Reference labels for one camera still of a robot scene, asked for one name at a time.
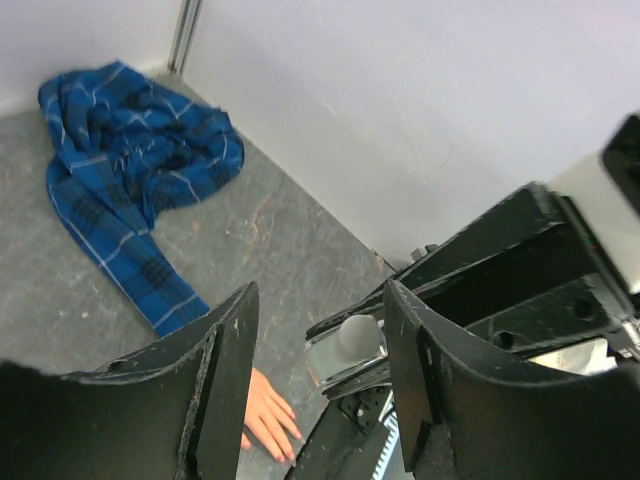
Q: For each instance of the mannequin hand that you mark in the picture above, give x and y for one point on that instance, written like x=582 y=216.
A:
x=270 y=419

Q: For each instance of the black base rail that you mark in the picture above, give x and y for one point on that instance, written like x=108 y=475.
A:
x=344 y=442

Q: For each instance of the aluminium corner post right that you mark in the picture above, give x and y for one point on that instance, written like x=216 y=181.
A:
x=183 y=36

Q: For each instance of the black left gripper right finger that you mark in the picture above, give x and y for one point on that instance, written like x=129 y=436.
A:
x=470 y=410

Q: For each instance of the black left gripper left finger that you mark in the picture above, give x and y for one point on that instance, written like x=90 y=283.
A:
x=171 y=410

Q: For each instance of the light blue cable duct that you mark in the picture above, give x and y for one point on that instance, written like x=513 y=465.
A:
x=388 y=459

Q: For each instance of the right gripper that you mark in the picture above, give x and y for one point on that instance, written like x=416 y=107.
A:
x=524 y=277

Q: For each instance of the blue plaid shirt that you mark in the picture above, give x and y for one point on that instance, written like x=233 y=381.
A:
x=127 y=149

